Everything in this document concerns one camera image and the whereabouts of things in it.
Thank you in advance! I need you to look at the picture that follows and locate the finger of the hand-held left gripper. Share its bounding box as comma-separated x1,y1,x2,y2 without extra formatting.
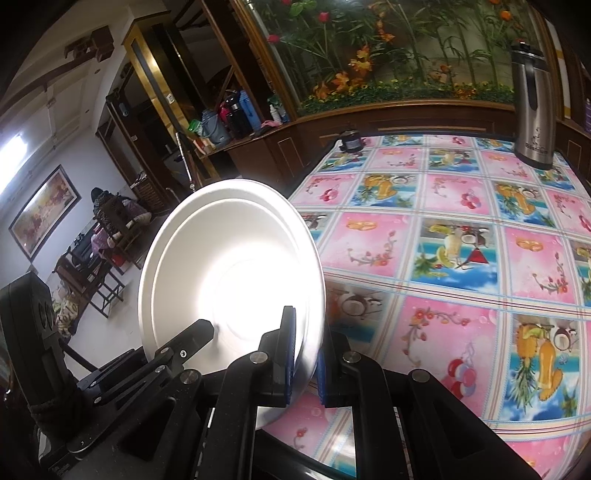
76,318,216,408

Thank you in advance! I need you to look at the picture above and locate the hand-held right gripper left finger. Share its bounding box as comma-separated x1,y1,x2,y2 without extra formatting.
117,305,298,480

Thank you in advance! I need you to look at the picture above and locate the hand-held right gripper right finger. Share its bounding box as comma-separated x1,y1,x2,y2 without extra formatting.
316,323,542,480

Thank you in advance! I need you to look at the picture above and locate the white foam bowl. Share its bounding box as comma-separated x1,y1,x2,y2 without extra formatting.
137,180,328,431

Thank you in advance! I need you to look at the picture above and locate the dark wooden chair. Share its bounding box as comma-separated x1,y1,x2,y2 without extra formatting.
53,240,125,319

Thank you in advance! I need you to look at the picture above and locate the grey water jug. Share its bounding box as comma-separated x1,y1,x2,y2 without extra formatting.
201,110,232,145

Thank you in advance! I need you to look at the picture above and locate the small black device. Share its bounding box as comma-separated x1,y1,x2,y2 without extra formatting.
339,129,365,153

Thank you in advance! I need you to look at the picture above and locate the blue bottle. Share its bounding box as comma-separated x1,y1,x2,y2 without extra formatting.
238,90,258,132

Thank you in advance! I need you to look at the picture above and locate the gold framed display cabinet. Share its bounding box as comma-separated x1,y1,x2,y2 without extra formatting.
95,21,222,208

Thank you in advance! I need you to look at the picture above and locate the dark wooden counter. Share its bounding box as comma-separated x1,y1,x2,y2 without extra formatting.
198,99,591,185

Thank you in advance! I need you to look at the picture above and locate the stainless steel thermos jug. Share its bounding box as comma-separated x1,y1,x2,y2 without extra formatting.
509,39,561,171

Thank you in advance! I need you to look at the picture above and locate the framed wall picture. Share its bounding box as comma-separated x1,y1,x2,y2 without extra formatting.
8,164,83,261

